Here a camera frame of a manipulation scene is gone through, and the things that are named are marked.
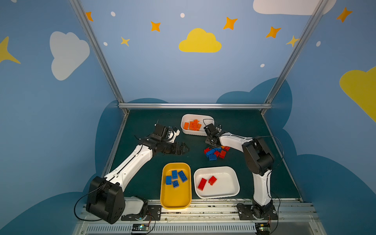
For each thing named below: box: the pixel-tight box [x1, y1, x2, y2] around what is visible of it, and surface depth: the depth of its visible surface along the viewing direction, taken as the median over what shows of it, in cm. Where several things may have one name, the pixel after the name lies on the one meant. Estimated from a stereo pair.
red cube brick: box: [208, 175, 217, 186], surface depth 86 cm
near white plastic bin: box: [193, 166, 241, 199], surface depth 86 cm
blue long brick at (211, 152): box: [206, 148, 216, 157], surface depth 97 cm
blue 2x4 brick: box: [177, 170, 188, 183], surface depth 87 cm
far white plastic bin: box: [180, 113, 215, 137], surface depth 113 cm
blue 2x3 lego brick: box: [172, 169, 179, 180], surface depth 87 cm
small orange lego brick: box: [183, 121, 190, 130], surface depth 113 cm
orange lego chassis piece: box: [188, 118, 202, 132], surface depth 112 cm
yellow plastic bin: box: [160, 162, 192, 211], surface depth 82 cm
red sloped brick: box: [219, 149, 227, 160], surface depth 97 cm
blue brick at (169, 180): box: [165, 175, 172, 186], surface depth 84 cm
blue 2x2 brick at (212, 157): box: [209, 154, 217, 162], surface depth 95 cm
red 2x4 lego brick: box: [197, 177, 208, 191], surface depth 84 cm
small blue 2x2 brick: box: [172, 180, 180, 189], surface depth 84 cm
